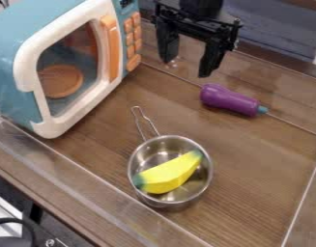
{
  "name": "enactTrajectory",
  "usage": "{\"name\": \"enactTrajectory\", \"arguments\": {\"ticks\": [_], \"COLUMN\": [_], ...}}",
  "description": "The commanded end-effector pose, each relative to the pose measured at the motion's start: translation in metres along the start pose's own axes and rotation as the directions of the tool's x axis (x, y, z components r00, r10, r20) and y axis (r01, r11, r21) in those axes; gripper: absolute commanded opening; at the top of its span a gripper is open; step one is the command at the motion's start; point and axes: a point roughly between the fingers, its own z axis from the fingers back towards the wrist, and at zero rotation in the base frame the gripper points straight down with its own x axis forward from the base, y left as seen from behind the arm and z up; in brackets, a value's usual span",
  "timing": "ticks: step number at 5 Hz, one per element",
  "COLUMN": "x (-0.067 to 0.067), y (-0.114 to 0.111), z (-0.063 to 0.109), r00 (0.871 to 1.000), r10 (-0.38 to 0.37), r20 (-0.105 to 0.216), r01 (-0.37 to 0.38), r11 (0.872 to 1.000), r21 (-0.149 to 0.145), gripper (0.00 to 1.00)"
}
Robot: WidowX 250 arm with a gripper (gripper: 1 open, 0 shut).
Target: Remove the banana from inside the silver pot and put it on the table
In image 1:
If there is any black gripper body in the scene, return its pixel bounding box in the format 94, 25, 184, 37
153, 0, 243, 50

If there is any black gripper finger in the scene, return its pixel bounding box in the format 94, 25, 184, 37
156, 17, 180, 64
199, 38, 227, 78

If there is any yellow toy banana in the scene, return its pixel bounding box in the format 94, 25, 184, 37
132, 150, 204, 194

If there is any silver metal pot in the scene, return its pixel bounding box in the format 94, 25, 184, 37
128, 105, 215, 210

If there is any purple toy eggplant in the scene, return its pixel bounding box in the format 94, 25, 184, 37
200, 84, 269, 117

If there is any blue toy microwave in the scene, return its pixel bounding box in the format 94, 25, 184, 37
0, 0, 143, 139

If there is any clear acrylic barrier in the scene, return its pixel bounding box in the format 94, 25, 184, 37
0, 116, 214, 247

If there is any black cable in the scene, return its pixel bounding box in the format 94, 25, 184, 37
0, 217, 39, 247

